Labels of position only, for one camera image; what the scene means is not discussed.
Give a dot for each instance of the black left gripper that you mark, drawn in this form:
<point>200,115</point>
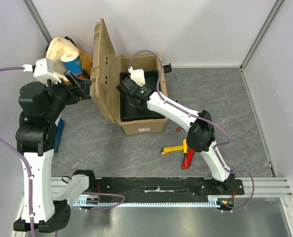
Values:
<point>84,87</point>

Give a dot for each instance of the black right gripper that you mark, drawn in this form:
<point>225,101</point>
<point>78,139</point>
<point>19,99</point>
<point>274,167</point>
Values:
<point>126,87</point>

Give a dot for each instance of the black tool box tray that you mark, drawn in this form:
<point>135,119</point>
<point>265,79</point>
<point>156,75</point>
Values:
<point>129,113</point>

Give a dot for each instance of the tan plastic tool box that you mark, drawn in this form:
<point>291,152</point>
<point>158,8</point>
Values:
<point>108,70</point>

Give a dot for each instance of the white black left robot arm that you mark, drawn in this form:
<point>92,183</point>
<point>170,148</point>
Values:
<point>42,104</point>

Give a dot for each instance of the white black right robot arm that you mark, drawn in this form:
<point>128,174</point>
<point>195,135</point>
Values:
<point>199,126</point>

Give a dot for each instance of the tan leather tool bag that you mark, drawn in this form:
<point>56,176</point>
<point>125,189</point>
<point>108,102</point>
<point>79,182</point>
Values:
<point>60,45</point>

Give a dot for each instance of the blue packaged tool card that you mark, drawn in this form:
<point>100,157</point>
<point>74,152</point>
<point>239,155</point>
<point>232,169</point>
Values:
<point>58,136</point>

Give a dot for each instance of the blue paper towel roll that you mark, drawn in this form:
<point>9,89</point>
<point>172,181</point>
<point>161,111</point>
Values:
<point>72,62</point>

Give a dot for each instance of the yellow box cutter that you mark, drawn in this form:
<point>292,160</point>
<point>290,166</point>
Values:
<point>166,150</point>

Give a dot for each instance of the red box cutter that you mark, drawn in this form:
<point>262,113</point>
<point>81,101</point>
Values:
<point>187,159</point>

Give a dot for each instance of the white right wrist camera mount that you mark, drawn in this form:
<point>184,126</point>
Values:
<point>137,76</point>

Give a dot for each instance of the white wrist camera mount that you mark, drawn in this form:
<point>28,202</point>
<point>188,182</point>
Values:
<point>43,71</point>
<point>137,76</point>

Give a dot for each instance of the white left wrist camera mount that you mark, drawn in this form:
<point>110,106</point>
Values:
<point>43,71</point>

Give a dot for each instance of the blue red handled screwdriver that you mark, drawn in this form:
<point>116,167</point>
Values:
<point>175,131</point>

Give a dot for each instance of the yellow handled screwdriver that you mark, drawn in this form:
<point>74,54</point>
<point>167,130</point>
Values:
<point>185,149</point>

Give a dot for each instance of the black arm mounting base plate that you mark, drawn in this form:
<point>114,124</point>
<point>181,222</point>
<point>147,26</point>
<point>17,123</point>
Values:
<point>200,186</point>

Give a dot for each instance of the grey slotted cable duct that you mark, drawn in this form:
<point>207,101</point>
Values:
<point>151,200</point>

